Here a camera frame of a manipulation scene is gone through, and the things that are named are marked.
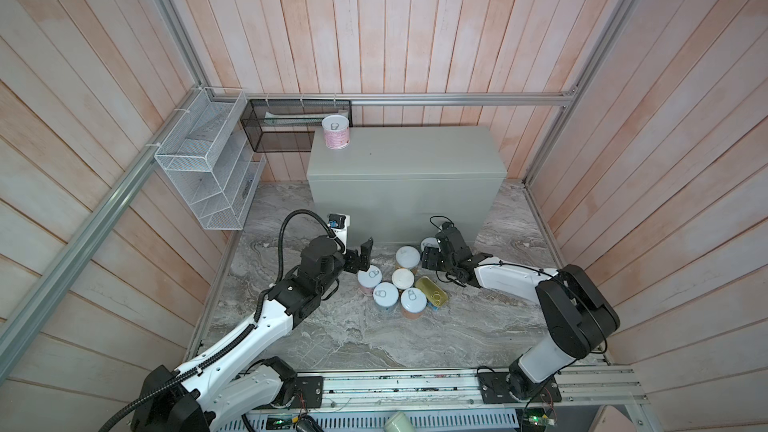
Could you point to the aluminium front rail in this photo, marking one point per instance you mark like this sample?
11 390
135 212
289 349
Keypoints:
435 389

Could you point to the red label can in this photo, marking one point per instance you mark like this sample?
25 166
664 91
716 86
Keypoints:
369 279

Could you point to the orange label pull-tab can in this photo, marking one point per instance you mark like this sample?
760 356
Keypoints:
413 303

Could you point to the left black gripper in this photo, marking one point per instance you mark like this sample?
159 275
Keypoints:
352 264

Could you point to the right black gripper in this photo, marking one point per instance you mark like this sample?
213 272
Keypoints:
428 258

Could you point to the grey metal cabinet counter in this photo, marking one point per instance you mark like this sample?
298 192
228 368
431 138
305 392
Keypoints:
396 184

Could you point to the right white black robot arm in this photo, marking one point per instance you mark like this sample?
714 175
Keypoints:
577 316

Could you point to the white cup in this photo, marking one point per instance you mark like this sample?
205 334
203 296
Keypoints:
399 422

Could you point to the aluminium rail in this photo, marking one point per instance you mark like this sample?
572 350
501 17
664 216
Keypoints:
428 99
435 389
28 318

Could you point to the blue label can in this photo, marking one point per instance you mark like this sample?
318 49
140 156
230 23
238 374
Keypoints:
386 296

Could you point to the white wire mesh shelf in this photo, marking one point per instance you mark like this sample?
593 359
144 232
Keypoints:
208 157

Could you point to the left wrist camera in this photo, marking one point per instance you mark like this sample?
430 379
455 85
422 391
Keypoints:
339 224

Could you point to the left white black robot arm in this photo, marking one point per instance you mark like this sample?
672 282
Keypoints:
230 378

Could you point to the black mesh wall basket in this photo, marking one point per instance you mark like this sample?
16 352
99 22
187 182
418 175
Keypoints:
287 125

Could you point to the teal label can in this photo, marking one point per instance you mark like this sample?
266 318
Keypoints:
429 242

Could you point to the gold rectangular tin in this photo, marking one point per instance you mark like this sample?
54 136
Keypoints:
436 297

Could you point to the aluminium left rail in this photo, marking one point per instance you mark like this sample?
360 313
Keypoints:
28 318

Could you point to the aluminium back rail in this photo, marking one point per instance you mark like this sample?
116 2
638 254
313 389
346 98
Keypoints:
428 99

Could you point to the pink label can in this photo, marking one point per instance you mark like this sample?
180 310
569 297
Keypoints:
336 131

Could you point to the small orange can white lid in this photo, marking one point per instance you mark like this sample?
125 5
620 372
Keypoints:
403 279

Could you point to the aluminium right post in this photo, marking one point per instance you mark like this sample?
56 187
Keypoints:
620 14

